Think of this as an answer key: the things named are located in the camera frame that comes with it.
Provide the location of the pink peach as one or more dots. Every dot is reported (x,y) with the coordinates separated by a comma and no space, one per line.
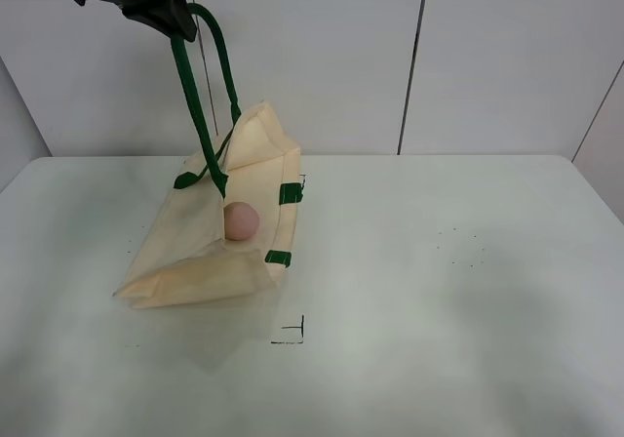
(241,221)

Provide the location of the cream linen bag green handles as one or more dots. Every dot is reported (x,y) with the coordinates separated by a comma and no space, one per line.
(185,257)

